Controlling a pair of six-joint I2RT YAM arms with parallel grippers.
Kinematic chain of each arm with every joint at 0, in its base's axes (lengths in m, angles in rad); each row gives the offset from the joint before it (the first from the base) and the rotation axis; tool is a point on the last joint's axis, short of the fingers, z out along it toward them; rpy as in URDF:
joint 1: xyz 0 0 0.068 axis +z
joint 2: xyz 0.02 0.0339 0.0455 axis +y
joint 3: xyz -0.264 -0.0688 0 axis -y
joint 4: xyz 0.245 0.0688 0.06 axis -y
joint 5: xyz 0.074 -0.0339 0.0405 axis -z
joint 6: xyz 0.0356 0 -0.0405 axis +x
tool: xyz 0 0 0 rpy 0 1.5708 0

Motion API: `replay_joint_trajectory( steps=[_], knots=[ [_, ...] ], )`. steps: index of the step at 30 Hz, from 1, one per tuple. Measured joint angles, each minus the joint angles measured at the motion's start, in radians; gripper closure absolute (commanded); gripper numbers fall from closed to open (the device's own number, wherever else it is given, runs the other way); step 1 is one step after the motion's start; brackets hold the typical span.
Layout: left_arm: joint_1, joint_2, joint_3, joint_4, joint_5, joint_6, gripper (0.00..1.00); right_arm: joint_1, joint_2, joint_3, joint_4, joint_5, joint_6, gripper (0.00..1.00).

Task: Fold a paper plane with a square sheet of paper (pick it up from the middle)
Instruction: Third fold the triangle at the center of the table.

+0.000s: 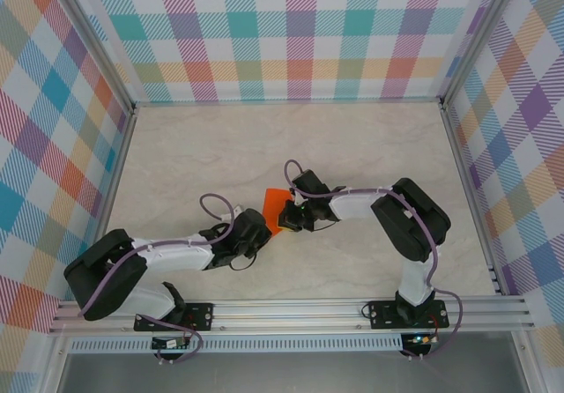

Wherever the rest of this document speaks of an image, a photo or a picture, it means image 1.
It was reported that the orange paper sheet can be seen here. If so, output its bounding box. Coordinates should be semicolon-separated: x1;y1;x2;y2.
260;187;295;240

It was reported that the aluminium lower strut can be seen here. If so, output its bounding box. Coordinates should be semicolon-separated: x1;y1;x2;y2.
41;334;74;393
510;330;543;393

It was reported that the thin black left gripper wire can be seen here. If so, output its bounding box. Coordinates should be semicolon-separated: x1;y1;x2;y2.
231;255;260;273

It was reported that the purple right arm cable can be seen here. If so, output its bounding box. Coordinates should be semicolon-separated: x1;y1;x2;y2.
284;159;464;361

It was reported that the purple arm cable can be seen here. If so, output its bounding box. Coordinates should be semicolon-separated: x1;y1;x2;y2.
78;193;234;365
284;159;464;361

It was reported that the wide aluminium mounting rail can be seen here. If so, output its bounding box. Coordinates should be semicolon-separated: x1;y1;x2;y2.
48;294;537;336

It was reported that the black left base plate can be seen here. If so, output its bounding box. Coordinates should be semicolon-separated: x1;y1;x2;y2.
133;302;215;332

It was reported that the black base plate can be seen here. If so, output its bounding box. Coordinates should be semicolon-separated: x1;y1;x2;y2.
368;299;449;330
133;302;215;332

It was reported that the thin aluminium rear rail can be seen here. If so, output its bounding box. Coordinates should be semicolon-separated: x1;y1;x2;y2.
131;96;444;107

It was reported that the slotted grey cable duct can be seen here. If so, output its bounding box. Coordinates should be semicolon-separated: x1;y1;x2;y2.
69;333;404;353

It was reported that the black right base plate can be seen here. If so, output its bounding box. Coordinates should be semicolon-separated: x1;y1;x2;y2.
368;299;449;330

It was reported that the aluminium side rail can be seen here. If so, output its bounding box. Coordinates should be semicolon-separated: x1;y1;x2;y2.
78;106;137;301
440;101;506;295

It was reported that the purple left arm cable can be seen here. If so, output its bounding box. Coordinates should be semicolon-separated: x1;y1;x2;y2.
78;193;234;365

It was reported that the aluminium corner post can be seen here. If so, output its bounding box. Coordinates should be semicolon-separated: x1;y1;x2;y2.
48;0;136;116
440;0;528;110

